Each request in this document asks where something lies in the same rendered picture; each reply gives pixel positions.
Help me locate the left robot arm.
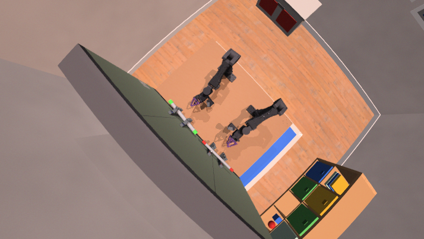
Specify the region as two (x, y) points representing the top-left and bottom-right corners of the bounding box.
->
(227, 98), (288, 137)

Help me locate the white bar with green ends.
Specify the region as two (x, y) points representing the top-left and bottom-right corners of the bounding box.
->
(168, 100), (197, 134)

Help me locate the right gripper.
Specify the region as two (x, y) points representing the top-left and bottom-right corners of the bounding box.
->
(190, 92), (204, 106)

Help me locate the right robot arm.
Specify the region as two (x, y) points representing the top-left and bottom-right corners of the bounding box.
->
(200, 48), (241, 107)

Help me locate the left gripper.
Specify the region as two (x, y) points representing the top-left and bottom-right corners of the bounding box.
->
(226, 132), (244, 147)

